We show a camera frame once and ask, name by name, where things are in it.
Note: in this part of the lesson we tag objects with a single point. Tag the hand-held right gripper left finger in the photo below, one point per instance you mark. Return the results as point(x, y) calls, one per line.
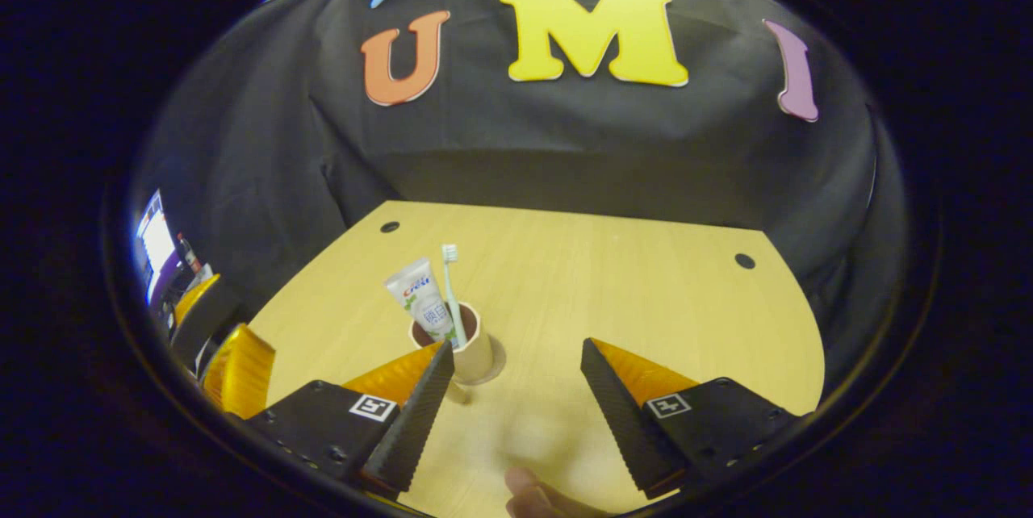
point(411, 429)

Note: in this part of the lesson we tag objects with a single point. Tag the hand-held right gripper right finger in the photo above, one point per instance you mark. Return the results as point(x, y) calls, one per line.
point(621, 429)

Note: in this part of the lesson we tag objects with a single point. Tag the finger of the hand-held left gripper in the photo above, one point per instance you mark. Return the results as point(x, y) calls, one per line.
point(242, 373)
point(202, 324)

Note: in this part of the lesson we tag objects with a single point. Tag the beige cup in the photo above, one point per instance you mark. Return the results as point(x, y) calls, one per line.
point(474, 357)

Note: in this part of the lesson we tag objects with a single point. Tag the white toothpaste tube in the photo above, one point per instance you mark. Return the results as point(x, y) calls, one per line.
point(420, 296)

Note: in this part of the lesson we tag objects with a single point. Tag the white toothbrush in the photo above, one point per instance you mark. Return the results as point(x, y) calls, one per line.
point(453, 292)

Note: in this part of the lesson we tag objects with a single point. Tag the wooden desktop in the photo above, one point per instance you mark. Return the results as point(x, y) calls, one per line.
point(605, 292)

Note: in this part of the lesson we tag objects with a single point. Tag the small red object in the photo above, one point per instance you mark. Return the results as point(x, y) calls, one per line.
point(190, 253)

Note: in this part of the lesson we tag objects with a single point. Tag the computer monitor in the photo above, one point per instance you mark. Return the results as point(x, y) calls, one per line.
point(157, 244)

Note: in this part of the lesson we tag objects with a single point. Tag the black backdrop cloth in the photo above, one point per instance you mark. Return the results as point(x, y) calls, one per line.
point(565, 147)

